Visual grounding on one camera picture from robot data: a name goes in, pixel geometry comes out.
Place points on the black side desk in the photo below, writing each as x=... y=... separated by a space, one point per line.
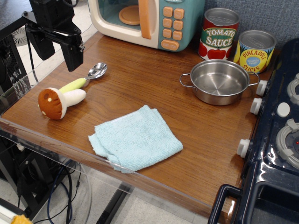
x=11 y=65

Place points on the spoon with green handle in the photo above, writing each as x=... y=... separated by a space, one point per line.
x=95 y=72

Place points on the silver metal pot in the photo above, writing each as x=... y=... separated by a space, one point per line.
x=219 y=82

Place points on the brown white plush mushroom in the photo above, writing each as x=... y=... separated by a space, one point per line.
x=53 y=103

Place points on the white stove knob bottom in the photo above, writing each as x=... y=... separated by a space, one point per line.
x=243 y=147

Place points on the yellow sponge object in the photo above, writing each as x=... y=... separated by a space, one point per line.
x=20 y=219

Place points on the white stove knob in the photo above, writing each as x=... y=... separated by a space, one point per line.
x=256 y=105
x=243 y=147
x=261 y=87

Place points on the light blue folded cloth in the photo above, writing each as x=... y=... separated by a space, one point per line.
x=135 y=141

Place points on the black table leg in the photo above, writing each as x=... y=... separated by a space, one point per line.
x=113 y=206

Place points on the white stove knob top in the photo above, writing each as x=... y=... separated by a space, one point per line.
x=261 y=87

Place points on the dark blue toy stove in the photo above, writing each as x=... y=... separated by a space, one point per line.
x=269 y=193

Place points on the pineapple slices can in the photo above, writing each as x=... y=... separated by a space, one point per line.
x=254 y=50

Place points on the tomato sauce can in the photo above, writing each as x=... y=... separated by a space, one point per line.
x=218 y=33

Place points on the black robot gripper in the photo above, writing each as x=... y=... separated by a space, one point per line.
x=51 y=21

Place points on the white stove knob middle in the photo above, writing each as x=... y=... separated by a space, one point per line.
x=256 y=105

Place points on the toy microwave teal cream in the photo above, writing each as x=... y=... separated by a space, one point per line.
x=161 y=24

